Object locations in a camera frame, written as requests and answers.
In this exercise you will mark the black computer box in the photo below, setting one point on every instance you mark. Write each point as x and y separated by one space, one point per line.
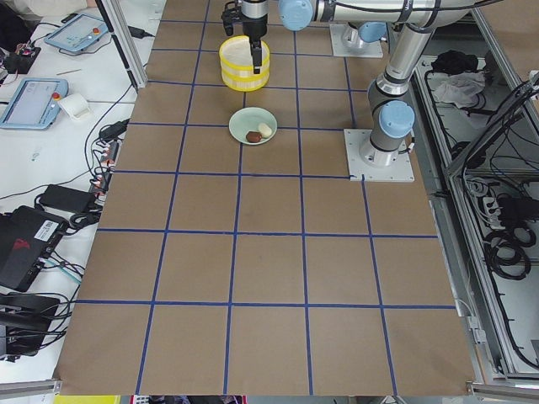
28 236

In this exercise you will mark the black power strip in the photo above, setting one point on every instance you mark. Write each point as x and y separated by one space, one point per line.
105 155

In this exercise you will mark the white cloth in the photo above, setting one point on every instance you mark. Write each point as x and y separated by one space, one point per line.
462 90

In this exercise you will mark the light green plate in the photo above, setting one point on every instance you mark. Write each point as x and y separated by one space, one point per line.
246 120

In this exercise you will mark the far blue teach pendant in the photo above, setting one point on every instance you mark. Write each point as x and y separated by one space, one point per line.
78 33

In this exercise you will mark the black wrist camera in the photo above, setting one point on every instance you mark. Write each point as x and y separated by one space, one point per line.
230 15

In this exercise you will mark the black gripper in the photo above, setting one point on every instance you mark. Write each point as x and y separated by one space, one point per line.
254 28

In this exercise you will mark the black device bottom left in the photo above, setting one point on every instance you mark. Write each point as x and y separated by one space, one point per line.
25 320

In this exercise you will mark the brown bun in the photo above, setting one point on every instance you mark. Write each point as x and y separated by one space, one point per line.
254 137

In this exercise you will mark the near blue teach pendant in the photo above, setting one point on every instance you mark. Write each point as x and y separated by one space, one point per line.
34 106

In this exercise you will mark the yellow steamer tier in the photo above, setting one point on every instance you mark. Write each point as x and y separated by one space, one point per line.
244 80
235 56

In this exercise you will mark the white bun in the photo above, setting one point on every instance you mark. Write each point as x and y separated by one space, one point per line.
264 130

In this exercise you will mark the aluminium frame post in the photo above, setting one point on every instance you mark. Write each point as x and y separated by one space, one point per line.
114 19

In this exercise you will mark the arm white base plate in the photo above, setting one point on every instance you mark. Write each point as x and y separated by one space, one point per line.
366 163
357 40

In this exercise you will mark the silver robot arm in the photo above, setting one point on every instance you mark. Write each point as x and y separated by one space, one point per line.
295 15
393 118

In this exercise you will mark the blue teach pendant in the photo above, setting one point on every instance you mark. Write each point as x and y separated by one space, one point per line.
78 33
34 106

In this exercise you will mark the black cloth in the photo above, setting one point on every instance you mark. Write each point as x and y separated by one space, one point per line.
454 62

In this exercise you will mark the black power adapter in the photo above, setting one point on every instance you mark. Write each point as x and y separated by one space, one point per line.
63 198

